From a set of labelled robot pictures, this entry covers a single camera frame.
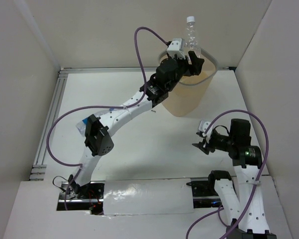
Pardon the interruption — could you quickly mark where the clear bottle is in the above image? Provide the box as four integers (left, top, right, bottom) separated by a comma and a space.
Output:
186, 16, 201, 58

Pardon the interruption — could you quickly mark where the blue cap labelled bottle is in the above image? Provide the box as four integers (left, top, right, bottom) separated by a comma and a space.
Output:
76, 111, 104, 136

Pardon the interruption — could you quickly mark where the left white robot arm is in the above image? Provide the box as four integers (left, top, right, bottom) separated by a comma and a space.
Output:
68, 51, 204, 199

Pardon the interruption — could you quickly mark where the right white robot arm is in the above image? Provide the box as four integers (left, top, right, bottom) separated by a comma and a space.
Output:
194, 119, 276, 239

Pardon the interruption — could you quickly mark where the white front cover panel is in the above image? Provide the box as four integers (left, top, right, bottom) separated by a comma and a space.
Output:
103, 178, 194, 216

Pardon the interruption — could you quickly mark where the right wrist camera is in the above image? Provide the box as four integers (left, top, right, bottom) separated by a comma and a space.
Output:
198, 120, 214, 140

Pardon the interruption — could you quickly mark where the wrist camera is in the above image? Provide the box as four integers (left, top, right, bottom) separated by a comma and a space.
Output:
167, 38, 186, 60
198, 120, 214, 140

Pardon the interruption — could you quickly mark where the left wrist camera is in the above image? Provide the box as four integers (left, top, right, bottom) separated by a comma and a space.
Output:
167, 38, 186, 60

